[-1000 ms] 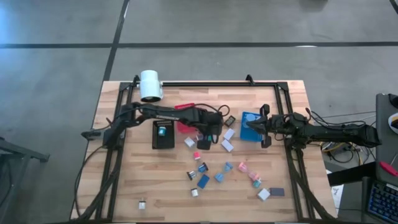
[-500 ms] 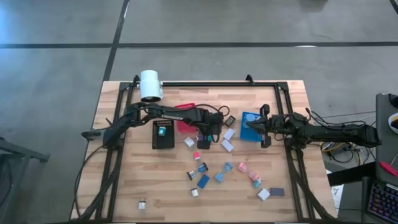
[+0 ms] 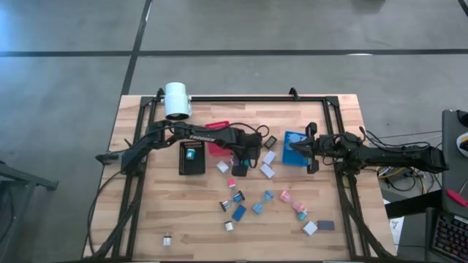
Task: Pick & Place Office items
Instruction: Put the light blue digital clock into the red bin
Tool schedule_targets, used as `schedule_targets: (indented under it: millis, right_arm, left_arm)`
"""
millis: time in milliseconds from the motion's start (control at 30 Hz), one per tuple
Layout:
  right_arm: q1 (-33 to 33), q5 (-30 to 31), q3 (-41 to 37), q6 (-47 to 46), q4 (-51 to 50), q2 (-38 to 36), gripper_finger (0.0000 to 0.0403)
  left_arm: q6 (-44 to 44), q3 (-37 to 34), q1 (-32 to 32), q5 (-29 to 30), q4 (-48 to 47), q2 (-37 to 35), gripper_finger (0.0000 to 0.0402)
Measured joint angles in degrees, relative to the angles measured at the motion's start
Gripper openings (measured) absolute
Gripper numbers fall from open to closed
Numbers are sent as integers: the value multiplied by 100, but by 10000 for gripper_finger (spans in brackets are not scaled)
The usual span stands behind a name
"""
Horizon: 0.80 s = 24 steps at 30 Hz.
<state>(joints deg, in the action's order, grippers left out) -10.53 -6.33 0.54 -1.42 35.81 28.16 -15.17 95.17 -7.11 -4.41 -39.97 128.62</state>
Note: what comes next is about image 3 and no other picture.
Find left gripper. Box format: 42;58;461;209
231;124;271;178

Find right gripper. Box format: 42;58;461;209
290;122;347;175

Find black capped sand hourglass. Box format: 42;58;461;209
219;190;246;213

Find pink capped sand hourglass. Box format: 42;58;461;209
279;189;307;213

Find blue box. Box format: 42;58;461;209
231;204;248;222

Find blue plastic basket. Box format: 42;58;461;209
281;130;312;168

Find red plastic basket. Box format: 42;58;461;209
205;120;235;158

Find black plastic basket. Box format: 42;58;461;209
178;140;207;176

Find dark grey flat box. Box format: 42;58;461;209
317;219;336;232

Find white cylindrical lamp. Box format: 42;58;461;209
163;82;193;121

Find white paper sheet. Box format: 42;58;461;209
383;199;405;253

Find black desk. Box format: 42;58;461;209
440;109;468;211

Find black keyboard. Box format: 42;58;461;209
431;211;468;263

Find black metal stand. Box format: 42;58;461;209
0;160;59;263

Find black aluminium table frame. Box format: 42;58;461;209
82;87;399;263

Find white cube wall charger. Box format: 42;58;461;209
302;221;319;237

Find tangle of cables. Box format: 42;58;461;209
376;129;445;194

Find red handled tool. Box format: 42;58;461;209
445;188;468;208

